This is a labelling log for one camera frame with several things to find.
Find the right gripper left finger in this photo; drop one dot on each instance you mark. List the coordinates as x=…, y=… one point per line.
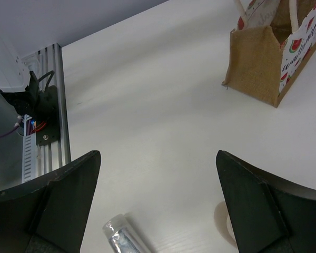
x=50, y=213

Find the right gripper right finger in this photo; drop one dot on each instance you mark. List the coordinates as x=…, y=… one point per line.
x=268, y=213

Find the beige pump bottle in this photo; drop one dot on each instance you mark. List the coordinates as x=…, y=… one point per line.
x=220, y=220

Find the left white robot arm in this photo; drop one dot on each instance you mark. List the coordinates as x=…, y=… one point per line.
x=18, y=84

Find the burlap watermelon canvas bag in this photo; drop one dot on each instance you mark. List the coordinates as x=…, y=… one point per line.
x=270, y=46

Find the silver squeeze tube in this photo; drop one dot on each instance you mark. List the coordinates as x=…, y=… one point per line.
x=122, y=237

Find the white slotted cable duct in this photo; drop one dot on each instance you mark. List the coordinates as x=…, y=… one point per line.
x=29, y=155

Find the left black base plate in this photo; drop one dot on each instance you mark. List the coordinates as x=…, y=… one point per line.
x=47, y=117

